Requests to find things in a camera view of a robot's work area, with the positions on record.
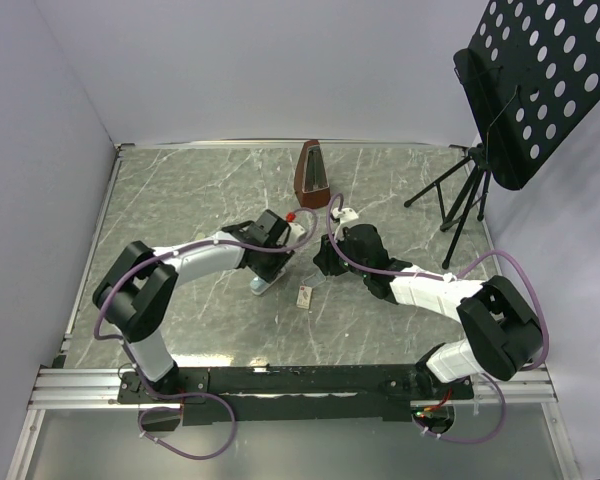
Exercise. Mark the black perforated music stand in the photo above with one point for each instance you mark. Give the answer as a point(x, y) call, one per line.
point(531, 76)

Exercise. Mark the brown wooden metronome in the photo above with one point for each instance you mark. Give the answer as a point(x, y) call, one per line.
point(311, 185)

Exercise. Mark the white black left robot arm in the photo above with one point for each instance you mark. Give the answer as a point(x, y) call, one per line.
point(136, 291)

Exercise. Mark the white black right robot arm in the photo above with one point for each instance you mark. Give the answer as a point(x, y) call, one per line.
point(502, 333)

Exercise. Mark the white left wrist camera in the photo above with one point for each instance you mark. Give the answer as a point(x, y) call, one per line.
point(294, 232)

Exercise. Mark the white staple box sleeve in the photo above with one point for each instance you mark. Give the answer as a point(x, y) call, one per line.
point(304, 297)

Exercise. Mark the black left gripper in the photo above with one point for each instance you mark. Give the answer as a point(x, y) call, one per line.
point(270, 272)

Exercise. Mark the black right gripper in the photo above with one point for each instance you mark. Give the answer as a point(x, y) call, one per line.
point(326, 259)

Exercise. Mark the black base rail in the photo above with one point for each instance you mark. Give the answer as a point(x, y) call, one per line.
point(206, 395)

